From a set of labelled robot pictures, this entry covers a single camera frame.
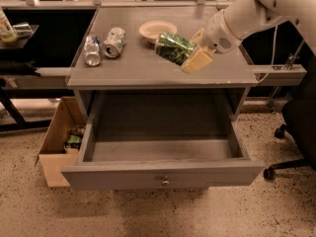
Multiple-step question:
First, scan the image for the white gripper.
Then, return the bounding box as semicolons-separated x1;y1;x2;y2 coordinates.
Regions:
181;10;241;74

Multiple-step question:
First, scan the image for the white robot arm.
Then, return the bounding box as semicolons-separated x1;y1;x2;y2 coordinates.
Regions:
181;0;316;74

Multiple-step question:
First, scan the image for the silver green soda can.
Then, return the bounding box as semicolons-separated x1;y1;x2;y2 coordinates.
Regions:
103;27;125;58

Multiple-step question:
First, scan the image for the grey cabinet with table top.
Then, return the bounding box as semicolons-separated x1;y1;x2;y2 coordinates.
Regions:
65;5;260;121

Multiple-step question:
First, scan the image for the grey open top drawer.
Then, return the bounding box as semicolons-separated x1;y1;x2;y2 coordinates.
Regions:
61;90;265;190

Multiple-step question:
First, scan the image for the silver blue soda can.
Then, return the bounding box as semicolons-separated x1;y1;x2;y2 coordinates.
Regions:
84;35;101;66

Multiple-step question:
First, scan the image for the round metal drawer knob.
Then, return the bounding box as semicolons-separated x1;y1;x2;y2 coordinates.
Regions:
161;176;170;187

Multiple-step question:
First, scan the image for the cream paper bowl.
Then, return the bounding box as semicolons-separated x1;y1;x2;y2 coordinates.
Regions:
139;21;178;43

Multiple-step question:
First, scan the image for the black office chair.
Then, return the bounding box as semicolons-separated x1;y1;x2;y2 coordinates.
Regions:
263;54;316;182

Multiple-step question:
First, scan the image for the green packet in box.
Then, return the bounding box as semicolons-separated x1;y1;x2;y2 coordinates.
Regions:
65;135;82;149

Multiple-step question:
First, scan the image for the clear plastic cup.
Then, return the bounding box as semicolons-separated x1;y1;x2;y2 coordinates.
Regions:
13;23;34;39

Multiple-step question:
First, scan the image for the open cardboard box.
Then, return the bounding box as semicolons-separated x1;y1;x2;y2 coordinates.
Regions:
37;97;86;188

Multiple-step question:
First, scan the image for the white green bottle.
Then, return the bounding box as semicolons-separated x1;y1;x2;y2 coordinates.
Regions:
0;7;18;42

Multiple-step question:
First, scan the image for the black side table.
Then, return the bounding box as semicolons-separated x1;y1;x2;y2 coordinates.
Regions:
0;25;50;132

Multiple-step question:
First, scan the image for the white cable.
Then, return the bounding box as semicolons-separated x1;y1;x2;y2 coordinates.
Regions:
258;24;279;85

